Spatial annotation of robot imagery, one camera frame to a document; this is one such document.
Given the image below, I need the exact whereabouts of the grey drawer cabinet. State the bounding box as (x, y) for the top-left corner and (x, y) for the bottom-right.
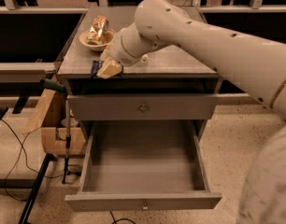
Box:
(58, 7), (222, 135)

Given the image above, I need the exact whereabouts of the closed grey top drawer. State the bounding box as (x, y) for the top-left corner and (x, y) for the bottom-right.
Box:
(68, 94), (218, 120)

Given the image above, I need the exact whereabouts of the green-handled grabber stick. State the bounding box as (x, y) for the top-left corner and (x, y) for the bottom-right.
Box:
(40, 78), (71, 184)

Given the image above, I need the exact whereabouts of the blue rxbar blueberry bar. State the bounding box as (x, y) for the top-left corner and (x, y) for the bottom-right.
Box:
(90, 60), (123, 78)

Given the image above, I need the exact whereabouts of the grey metal railing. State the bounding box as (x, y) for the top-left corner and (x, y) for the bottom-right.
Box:
(0, 0), (286, 84)

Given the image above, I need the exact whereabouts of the black metal stand leg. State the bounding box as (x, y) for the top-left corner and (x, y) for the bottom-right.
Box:
(18, 154), (54, 224)

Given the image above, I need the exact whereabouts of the clear plastic water bottle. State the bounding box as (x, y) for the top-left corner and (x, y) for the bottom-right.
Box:
(140, 54), (149, 63)

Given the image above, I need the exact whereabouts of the black floor cable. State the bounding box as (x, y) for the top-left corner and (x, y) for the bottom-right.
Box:
(0, 119), (66, 203)

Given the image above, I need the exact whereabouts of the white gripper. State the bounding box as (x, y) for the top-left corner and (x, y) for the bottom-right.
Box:
(96, 27), (150, 79)

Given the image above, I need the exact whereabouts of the open grey middle drawer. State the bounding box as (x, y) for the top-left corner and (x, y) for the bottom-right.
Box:
(65, 120), (222, 212)

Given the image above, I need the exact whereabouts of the beige bowl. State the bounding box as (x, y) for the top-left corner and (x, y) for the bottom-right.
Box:
(79, 29), (116, 52)

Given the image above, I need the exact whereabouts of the cardboard box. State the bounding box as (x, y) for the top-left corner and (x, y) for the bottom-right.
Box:
(23, 75), (87, 157)

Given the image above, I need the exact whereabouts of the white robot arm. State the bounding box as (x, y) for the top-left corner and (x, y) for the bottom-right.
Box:
(101, 0), (286, 224)

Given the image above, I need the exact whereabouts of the crumpled gold snack bag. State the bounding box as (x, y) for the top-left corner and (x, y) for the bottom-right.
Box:
(86, 15), (108, 45)

